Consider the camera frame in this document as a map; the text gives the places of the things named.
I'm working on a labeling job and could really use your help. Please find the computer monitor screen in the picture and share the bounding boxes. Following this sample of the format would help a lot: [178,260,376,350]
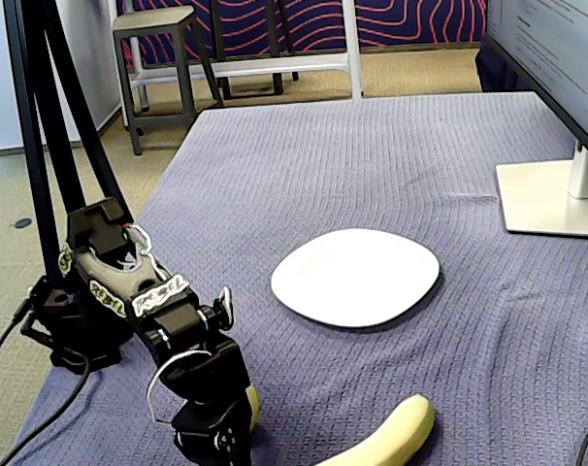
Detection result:
[478,0,588,167]

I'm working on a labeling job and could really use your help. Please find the silver monitor stand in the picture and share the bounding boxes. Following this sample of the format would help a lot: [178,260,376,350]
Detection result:
[495,139,588,240]

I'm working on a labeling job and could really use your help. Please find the red white servo wire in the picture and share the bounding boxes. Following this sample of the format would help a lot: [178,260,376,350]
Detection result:
[112,221,155,274]
[147,349,213,424]
[215,284,236,327]

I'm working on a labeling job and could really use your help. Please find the white table frame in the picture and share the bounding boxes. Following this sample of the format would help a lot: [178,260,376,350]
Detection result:
[127,0,364,101]

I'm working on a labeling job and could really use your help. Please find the purple panel with pink lines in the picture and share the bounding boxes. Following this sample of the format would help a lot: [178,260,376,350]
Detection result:
[116,0,487,67]

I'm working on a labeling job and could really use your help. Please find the yellow banana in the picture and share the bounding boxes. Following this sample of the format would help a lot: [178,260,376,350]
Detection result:
[315,392,436,466]

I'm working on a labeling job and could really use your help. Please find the white plate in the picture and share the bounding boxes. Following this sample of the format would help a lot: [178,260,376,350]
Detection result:
[270,227,441,329]

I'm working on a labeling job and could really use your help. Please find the black chair legs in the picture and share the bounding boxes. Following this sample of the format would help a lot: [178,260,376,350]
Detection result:
[209,0,301,100]

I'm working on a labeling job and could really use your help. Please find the blue woven cloth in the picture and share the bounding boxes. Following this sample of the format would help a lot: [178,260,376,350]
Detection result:
[12,91,588,466]

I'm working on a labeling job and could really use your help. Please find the green apple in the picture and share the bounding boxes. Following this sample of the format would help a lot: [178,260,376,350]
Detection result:
[246,384,262,434]

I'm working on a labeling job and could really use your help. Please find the grey metal stool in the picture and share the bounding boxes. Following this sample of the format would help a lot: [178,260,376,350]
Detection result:
[111,5,225,157]

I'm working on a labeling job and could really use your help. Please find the thick black power cable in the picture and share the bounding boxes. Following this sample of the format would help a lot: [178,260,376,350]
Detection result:
[0,351,91,466]

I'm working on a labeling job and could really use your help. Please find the black tripod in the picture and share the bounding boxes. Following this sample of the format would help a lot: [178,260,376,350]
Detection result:
[2,0,136,292]

